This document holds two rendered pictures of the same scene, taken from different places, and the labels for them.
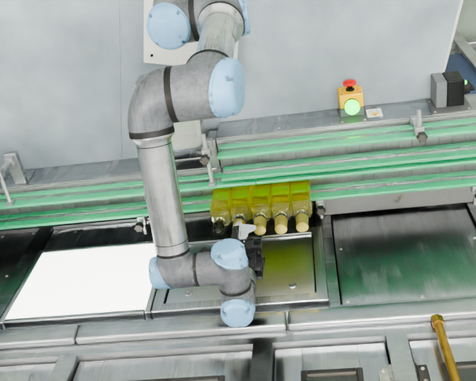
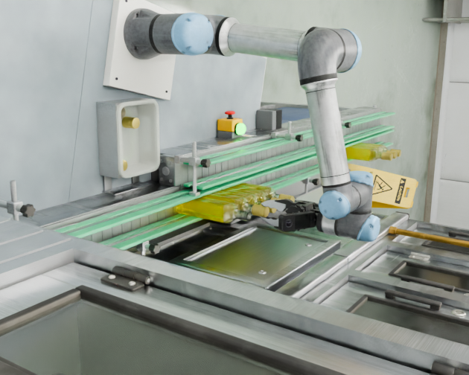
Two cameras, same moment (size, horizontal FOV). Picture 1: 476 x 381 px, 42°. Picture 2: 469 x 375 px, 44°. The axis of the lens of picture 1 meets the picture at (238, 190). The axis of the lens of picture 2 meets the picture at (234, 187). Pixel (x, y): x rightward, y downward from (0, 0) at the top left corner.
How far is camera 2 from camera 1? 1.83 m
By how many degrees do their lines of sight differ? 61
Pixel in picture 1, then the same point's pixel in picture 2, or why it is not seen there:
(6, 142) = not seen: outside the picture
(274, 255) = (261, 240)
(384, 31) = (237, 76)
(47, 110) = (1, 143)
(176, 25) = (206, 31)
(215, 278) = (367, 196)
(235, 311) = (377, 222)
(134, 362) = not seen: hidden behind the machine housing
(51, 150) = not seen: outside the picture
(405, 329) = (388, 239)
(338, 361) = (390, 263)
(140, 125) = (332, 67)
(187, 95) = (350, 45)
